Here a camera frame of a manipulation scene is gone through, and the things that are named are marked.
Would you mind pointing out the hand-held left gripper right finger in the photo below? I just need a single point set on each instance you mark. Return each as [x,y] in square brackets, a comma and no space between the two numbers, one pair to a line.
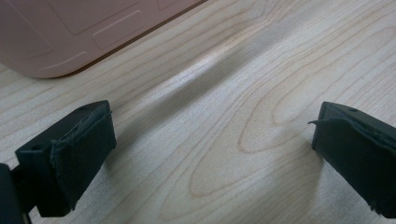
[358,155]

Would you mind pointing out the pink plastic tray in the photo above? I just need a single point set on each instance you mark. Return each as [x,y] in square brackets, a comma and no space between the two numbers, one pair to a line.
[62,34]

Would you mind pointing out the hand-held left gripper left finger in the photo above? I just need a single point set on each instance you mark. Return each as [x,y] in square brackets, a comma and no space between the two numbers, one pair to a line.
[71,155]

